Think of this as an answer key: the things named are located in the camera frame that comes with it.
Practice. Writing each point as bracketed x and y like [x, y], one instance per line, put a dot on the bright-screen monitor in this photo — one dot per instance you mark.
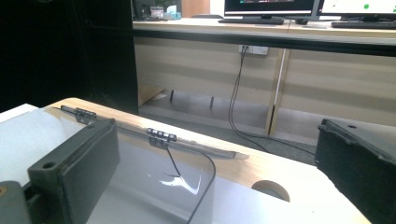
[358, 6]

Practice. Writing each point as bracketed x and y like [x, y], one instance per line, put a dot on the black keyboard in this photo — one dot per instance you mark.
[252, 21]
[364, 25]

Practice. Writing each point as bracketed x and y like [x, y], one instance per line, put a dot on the black curtain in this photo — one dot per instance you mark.
[62, 46]

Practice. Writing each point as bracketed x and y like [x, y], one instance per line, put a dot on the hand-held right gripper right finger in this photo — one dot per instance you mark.
[358, 174]

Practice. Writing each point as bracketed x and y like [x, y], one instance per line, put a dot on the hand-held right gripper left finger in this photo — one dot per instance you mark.
[77, 168]

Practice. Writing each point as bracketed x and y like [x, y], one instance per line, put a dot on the black computer mouse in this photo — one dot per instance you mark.
[301, 21]

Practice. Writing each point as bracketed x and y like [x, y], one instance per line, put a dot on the light blue tissue box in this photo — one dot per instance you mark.
[173, 14]

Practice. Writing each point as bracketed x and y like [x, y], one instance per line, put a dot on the dark-screen monitor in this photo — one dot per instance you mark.
[271, 6]

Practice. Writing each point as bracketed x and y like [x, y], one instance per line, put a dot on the white table mat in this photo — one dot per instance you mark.
[295, 205]

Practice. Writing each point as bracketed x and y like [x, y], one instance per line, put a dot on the long wooden counter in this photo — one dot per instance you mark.
[193, 68]

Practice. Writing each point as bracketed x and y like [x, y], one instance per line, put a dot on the white wall socket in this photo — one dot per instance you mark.
[257, 50]

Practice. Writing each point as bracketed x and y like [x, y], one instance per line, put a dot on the transparent grey lidded storage box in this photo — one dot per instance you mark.
[149, 186]

